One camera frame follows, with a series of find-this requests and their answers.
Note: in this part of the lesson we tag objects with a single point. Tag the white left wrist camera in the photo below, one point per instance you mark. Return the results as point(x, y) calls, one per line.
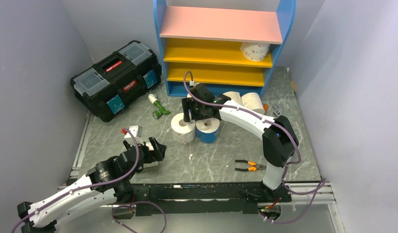
point(133, 131)

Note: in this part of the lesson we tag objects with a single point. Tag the white dotted roll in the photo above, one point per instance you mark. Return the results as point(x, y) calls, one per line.
point(183, 133)

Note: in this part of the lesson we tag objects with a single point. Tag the green pipe valve fitting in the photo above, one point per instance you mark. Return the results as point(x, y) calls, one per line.
point(160, 109)

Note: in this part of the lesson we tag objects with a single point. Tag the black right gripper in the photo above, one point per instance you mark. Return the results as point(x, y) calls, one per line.
point(188, 104)

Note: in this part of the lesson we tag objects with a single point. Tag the plain white roll, left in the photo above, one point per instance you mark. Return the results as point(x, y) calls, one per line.
point(235, 96)

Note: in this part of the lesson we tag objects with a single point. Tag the plain white roll, right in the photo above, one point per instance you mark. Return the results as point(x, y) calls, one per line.
point(253, 102)

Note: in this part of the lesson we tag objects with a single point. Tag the black toolbox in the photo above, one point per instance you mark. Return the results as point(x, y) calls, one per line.
point(112, 84)

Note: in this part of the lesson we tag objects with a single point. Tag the orange handled pliers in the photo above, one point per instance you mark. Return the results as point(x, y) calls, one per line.
point(253, 166)

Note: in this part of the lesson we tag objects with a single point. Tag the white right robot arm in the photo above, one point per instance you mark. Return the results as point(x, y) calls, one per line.
point(278, 138)

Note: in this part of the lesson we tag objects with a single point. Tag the blue shelf unit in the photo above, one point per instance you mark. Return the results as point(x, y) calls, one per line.
point(207, 41)

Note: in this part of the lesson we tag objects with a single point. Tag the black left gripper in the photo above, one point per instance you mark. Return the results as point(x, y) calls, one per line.
point(150, 155)

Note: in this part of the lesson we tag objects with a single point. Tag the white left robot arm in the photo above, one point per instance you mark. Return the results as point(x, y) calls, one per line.
point(107, 182)

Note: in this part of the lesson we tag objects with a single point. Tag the red handled adjustable wrench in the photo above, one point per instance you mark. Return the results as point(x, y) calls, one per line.
point(277, 110)

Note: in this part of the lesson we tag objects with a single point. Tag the blue cartoon wrapped roll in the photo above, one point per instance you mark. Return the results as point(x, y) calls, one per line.
point(207, 130)

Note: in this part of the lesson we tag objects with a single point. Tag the plain white roll, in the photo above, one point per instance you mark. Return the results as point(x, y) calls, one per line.
point(253, 102)
point(235, 96)

